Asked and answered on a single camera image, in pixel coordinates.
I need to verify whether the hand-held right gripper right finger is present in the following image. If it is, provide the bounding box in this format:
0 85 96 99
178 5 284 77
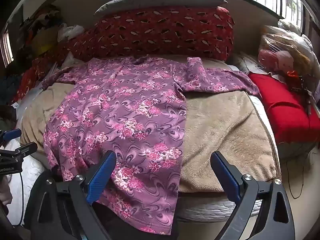
210 151 295 240

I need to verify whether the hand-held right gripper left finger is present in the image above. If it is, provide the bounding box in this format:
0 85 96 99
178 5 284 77
24 151 117 240

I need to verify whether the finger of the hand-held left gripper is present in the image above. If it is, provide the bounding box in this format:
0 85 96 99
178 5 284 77
0 142 38 157
0 128 22 143

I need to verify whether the purple floral garment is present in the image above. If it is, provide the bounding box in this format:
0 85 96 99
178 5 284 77
41 56 260 235

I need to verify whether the colourful clothes pile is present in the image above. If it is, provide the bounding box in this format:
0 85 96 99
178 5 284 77
19 7 61 38

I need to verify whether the beige fleece blanket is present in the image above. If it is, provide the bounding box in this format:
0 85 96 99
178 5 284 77
20 82 278 193

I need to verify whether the red folded blanket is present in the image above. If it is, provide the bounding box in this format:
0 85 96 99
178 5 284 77
247 72 320 145

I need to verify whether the white plastic bag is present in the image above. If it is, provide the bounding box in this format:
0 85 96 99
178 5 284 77
57 24 85 42

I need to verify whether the orange wrapper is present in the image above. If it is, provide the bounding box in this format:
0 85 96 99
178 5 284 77
286 70 300 81

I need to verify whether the clear plastic bag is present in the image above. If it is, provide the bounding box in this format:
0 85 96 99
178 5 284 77
258 26 316 78

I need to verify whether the red patterned bolster pillow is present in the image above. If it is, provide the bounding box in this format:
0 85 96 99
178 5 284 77
10 6 235 105

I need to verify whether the grey pillow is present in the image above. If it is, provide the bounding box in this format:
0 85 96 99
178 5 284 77
94 0 228 18

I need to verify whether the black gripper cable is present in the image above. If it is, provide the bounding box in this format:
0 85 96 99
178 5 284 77
17 172 26 227

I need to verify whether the thin black cord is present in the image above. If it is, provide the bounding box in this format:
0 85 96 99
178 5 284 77
284 152 311 198

